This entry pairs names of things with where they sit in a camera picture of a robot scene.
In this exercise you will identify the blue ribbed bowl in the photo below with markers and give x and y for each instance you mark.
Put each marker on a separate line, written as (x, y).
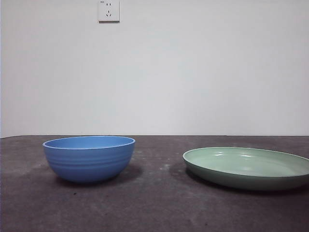
(89, 164)

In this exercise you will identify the green plate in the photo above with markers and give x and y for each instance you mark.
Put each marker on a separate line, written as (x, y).
(241, 178)

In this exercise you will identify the white wall socket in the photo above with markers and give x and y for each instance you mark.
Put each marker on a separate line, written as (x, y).
(103, 17)

